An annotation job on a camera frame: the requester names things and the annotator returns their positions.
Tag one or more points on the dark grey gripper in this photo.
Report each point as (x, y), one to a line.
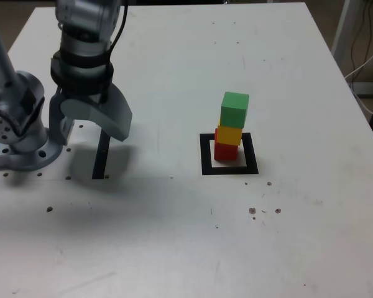
(87, 97)

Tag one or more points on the red cube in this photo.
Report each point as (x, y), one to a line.
(225, 152)

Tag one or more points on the yellow cube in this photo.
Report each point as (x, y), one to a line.
(230, 136)

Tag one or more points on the green cube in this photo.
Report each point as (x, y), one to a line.
(234, 111)

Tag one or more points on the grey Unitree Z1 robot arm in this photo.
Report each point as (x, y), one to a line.
(18, 146)

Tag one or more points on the black tape square outline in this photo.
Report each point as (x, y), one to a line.
(205, 155)

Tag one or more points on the black tape strip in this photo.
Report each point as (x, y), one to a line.
(100, 161)

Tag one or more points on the white post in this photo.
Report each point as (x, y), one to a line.
(340, 31)

